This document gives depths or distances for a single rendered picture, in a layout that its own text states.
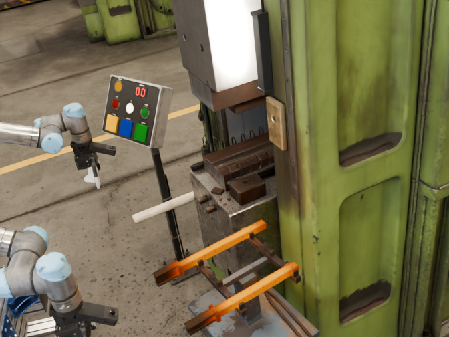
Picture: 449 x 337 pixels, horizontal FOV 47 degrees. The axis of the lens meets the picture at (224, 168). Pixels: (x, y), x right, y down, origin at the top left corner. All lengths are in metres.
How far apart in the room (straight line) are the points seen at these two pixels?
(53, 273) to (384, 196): 1.26
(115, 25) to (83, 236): 3.72
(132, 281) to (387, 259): 1.51
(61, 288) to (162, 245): 1.96
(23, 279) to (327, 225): 1.01
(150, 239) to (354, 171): 1.85
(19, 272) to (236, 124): 1.22
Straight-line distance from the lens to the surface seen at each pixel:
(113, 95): 2.56
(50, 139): 1.99
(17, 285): 1.41
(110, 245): 3.43
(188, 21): 1.87
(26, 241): 1.50
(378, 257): 2.27
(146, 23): 6.76
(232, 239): 1.83
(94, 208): 3.78
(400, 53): 1.80
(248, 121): 2.31
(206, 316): 1.60
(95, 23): 7.00
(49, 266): 1.36
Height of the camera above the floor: 2.13
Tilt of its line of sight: 33 degrees down
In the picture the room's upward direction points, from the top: 8 degrees counter-clockwise
